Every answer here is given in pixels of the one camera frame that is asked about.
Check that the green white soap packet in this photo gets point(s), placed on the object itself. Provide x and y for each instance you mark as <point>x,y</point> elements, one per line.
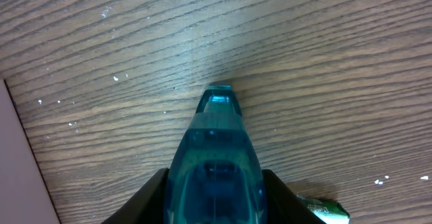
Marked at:
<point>329,211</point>

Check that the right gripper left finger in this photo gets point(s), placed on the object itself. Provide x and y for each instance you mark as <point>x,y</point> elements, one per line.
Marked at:
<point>146,206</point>

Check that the blue mouthwash bottle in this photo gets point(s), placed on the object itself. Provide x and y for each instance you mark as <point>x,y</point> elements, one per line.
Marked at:
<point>215,176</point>

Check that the white cardboard box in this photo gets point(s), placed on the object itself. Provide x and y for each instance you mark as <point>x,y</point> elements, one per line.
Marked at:
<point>24,196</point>

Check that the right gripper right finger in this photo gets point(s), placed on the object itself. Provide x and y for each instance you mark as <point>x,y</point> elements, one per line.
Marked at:
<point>283,206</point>

